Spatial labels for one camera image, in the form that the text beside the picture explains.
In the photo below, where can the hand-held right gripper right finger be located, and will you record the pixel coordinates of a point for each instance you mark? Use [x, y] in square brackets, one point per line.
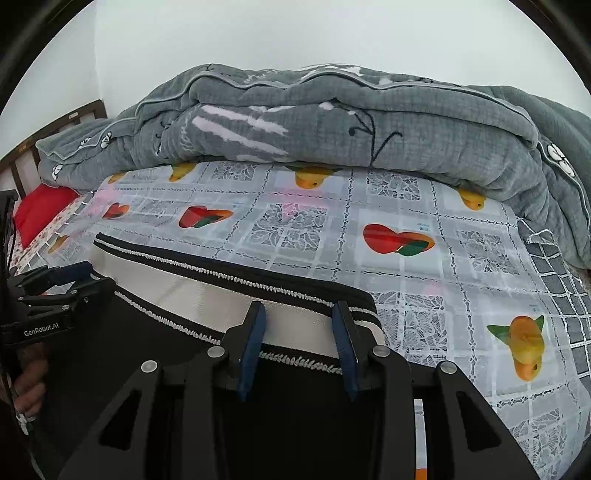
[345, 350]

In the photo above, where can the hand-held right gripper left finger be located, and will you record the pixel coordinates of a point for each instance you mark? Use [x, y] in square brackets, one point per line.
[249, 350]

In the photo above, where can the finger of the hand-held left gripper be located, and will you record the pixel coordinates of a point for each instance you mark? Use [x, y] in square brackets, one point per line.
[69, 300]
[55, 277]

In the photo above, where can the black pants with white stripe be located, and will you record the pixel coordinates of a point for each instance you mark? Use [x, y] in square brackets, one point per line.
[184, 295]

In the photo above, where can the person's left hand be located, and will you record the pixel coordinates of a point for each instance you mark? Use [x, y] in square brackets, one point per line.
[31, 383]

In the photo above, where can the red floral bed sheet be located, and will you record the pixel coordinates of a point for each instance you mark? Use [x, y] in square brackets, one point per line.
[27, 251]

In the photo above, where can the red pillow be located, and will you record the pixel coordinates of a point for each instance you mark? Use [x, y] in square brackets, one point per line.
[41, 207]

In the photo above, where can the fruit-print plastic table cover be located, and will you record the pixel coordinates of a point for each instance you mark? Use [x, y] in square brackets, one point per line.
[323, 230]

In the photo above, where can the dark wooden headboard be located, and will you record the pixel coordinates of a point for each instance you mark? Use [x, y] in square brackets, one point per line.
[69, 115]

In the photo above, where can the grey flower-print quilt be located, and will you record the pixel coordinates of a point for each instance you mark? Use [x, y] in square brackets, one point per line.
[323, 124]

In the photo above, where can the grey flower-print pillow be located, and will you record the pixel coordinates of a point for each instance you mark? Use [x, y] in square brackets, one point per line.
[572, 129]

